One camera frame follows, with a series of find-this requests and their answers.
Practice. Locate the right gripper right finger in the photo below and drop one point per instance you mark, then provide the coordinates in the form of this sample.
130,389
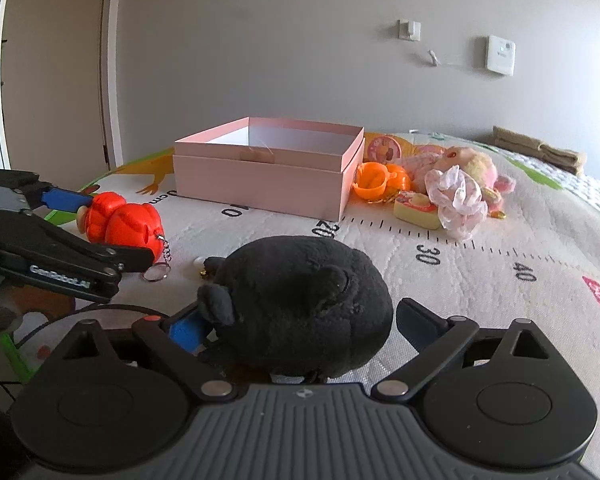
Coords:
439,342

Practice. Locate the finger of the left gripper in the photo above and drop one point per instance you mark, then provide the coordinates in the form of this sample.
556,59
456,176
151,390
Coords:
60,250
20,190

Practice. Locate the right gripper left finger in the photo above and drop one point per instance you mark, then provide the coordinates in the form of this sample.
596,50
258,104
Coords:
172,343

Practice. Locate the red plastic bear toy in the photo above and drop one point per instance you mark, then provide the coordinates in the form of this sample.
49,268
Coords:
110,220

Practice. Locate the black plush toy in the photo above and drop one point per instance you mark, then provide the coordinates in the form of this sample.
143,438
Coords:
294,306

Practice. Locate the pink white lace cloth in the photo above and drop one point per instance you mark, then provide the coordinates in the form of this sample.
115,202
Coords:
461,208

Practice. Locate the colourful quilted play mat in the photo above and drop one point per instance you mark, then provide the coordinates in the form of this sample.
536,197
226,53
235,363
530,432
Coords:
542,261

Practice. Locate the orange plastic pumpkin toy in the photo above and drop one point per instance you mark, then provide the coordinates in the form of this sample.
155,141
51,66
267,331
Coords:
379,183

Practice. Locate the pink round donut toy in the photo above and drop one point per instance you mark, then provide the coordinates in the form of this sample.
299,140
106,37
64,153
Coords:
382,148

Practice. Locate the pink cardboard storage box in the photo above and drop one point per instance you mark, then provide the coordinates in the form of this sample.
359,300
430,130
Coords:
282,165

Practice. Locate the folded beige towel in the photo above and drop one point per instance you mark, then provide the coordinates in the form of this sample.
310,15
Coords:
567,160

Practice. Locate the yellow toy camera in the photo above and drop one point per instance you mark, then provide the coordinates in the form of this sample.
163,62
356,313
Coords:
416,208

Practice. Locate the white wall thermostat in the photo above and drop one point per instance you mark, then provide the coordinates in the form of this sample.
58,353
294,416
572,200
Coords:
500,55

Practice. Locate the white wall socket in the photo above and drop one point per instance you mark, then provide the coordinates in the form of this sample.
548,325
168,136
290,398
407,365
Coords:
410,30

